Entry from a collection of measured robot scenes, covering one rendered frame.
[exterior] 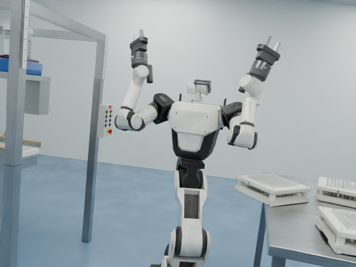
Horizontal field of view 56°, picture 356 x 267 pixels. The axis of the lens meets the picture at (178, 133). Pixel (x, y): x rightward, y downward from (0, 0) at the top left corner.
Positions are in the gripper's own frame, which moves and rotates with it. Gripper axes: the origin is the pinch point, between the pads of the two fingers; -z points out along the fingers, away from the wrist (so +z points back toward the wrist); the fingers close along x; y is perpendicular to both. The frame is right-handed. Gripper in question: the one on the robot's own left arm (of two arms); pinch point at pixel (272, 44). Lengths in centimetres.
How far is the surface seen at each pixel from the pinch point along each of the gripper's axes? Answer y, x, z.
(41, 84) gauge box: 65, 94, 64
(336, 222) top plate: -53, -26, 67
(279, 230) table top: -42, -16, 77
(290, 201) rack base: -15, -34, 65
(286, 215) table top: -27, -26, 71
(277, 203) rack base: -17, -27, 68
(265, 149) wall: 340, -203, -17
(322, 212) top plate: -43, -28, 65
